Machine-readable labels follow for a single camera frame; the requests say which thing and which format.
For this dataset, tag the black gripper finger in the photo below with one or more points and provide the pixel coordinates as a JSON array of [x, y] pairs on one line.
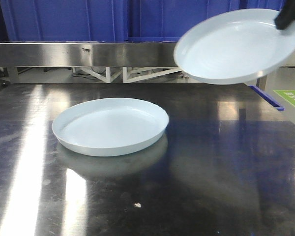
[[286, 15]]

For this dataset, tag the light blue plate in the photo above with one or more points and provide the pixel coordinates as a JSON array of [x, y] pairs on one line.
[[235, 47], [110, 126]]

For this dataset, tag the stainless steel upper shelf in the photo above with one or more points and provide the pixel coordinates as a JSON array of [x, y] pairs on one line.
[[144, 56]]

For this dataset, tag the large blue crate middle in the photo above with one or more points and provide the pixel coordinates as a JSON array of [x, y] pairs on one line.
[[168, 20]]

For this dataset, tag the large blue crate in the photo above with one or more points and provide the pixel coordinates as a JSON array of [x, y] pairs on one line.
[[168, 20], [65, 20]]

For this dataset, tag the large blue crate left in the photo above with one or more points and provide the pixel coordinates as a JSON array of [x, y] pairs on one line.
[[65, 20]]

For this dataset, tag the white metal frame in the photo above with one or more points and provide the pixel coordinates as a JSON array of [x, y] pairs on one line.
[[127, 74]]

